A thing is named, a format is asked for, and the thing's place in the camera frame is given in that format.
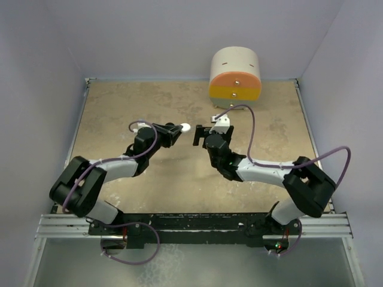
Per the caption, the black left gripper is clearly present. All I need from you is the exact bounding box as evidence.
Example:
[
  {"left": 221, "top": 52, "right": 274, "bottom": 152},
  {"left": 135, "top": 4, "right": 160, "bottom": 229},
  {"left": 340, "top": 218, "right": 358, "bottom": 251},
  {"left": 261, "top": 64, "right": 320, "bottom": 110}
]
[{"left": 146, "top": 123, "right": 182, "bottom": 159}]

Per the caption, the white round earbud case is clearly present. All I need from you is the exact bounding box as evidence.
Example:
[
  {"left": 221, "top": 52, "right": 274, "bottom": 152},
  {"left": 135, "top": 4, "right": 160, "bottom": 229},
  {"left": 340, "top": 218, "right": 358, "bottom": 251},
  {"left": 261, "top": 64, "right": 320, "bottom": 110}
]
[{"left": 181, "top": 123, "right": 191, "bottom": 133}]

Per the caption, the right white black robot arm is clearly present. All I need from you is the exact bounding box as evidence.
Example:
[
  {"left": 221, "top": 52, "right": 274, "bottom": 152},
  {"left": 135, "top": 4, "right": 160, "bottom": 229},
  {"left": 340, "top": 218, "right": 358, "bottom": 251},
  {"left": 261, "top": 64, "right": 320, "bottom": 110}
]
[{"left": 193, "top": 125, "right": 336, "bottom": 234}]

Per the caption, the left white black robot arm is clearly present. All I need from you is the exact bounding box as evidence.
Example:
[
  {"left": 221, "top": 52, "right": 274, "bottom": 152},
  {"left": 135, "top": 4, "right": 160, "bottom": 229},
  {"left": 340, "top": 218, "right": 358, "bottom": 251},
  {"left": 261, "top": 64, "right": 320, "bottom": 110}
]
[{"left": 49, "top": 121, "right": 191, "bottom": 234}]

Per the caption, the white round drawer cabinet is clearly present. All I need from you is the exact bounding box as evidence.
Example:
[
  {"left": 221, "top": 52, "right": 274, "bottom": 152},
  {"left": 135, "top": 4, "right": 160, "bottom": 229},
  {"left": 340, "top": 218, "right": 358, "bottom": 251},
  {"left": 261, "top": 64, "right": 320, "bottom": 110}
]
[{"left": 208, "top": 46, "right": 262, "bottom": 109}]

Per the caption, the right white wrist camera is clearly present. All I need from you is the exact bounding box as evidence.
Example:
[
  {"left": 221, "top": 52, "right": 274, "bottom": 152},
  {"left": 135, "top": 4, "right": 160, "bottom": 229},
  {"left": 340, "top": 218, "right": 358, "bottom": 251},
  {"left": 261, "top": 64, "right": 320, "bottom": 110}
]
[{"left": 209, "top": 114, "right": 230, "bottom": 135}]

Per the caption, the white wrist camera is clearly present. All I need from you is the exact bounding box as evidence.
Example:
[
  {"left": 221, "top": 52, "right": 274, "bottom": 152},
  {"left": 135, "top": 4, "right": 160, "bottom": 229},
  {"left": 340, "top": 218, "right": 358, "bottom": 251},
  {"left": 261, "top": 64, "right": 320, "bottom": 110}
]
[
  {"left": 132, "top": 121, "right": 150, "bottom": 134},
  {"left": 209, "top": 114, "right": 230, "bottom": 135}
]

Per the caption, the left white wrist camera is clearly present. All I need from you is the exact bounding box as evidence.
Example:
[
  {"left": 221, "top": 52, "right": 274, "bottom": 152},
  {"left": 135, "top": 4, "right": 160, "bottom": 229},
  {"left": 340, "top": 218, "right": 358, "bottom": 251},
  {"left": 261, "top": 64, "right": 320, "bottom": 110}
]
[{"left": 132, "top": 121, "right": 150, "bottom": 134}]

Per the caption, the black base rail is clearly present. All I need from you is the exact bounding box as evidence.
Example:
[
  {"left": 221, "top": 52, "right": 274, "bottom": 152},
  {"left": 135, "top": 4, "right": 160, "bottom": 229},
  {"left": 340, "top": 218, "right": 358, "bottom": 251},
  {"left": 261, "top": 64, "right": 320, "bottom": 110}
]
[{"left": 87, "top": 212, "right": 302, "bottom": 251}]

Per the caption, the aluminium frame rail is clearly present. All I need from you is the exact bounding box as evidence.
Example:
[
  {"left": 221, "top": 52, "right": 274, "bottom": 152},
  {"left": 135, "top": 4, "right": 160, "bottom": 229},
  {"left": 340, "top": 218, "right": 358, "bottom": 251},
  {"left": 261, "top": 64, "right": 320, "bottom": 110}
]
[{"left": 294, "top": 79, "right": 353, "bottom": 238}]

